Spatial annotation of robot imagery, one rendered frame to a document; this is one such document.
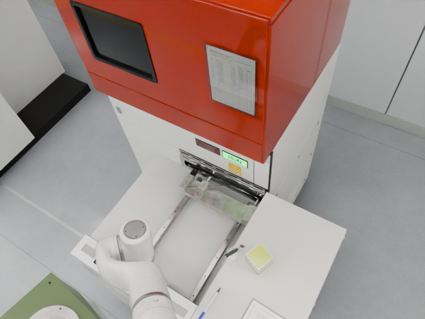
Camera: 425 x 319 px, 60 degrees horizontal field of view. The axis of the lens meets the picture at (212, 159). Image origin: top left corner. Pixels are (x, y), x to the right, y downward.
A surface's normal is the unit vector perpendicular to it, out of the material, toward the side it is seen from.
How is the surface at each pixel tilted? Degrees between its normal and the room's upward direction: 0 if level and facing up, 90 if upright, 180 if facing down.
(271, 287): 0
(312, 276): 0
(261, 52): 90
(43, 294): 48
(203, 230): 0
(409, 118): 90
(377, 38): 90
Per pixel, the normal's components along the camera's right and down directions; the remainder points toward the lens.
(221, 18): -0.52, 0.73
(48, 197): -0.08, -0.56
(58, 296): 0.49, 0.02
